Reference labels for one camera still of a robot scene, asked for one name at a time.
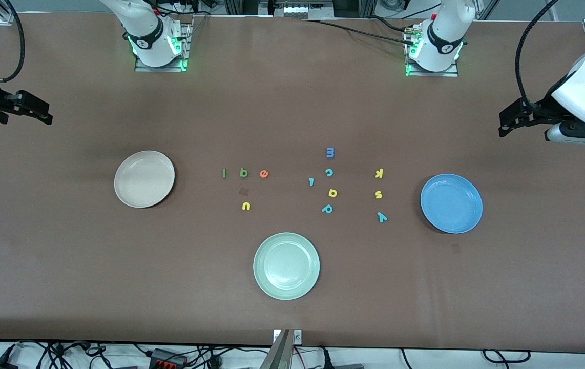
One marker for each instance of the grey metal camera post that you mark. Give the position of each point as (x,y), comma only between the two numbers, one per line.
(278,353)

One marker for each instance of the silver control device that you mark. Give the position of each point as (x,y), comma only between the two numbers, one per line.
(297,9)

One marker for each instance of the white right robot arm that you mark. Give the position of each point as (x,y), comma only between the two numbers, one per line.
(149,36)

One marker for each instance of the beige brown plate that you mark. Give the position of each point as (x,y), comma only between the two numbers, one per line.
(144,179)

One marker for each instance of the black power strip red switches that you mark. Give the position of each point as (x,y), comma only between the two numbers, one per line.
(167,357)

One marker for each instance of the white post bracket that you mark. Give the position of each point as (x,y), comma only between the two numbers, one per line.
(297,336)

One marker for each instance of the teal foam letter p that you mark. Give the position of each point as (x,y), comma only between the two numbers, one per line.
(330,208)

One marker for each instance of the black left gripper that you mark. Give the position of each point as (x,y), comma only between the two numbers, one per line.
(542,106)

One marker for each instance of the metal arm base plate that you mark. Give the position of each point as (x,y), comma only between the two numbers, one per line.
(141,67)
(451,73)

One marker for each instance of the blue plate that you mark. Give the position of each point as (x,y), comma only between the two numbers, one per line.
(451,204)

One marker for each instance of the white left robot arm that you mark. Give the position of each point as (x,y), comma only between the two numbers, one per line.
(441,41)

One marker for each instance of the pale green plate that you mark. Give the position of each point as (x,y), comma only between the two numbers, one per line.
(286,266)

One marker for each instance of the black power plug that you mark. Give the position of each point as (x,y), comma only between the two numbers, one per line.
(326,359)

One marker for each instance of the teal foam letter y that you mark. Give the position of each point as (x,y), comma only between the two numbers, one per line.
(382,218)

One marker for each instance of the brown table cover sheet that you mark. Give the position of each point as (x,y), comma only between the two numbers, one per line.
(292,102)

